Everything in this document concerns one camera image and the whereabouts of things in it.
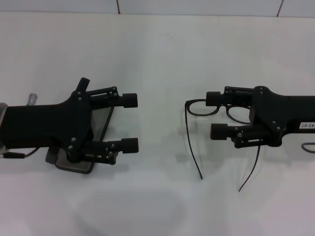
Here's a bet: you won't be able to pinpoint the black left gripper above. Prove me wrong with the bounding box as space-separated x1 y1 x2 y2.
4 77 95 163

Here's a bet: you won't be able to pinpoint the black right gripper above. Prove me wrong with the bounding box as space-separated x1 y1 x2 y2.
206 85 315 149

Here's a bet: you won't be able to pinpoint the black glasses case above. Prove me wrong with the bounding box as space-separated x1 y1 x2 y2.
45 105 115 176

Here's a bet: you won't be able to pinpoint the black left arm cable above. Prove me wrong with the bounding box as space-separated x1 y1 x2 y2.
0 147 37 160

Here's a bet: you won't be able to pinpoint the black glasses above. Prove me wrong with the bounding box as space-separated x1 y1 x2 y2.
185 98 261 193

